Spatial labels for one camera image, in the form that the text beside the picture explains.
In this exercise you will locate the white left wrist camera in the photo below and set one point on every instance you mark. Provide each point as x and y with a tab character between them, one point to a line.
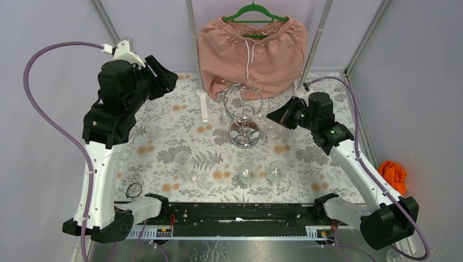
124	51

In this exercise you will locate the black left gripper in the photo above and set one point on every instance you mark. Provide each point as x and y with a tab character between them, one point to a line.
152	77

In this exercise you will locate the orange cloth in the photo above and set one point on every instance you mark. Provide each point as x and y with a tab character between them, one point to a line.
394	174

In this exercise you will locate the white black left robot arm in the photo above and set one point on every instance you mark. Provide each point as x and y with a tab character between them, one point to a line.
106	135

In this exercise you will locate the chrome wine glass rack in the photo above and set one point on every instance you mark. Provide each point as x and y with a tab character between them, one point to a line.
243	131

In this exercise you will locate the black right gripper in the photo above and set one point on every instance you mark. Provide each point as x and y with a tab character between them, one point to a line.
283	115

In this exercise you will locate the clear wine glass front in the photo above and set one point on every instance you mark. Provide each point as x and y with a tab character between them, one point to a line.
270	128

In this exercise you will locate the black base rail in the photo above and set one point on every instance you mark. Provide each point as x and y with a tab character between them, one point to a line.
203	220

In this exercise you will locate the floral table mat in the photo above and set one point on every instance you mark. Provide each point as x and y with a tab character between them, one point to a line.
173	123

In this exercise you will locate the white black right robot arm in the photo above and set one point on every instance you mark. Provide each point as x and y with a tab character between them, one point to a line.
388	217

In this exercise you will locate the pink shorts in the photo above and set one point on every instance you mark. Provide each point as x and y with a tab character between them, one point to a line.
273	54

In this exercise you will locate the clear wine glass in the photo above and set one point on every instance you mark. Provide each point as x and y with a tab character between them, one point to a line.
277	171
185	164
248	173
270	128

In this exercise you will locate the green clothes hanger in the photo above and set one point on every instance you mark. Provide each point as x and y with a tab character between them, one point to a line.
263	15

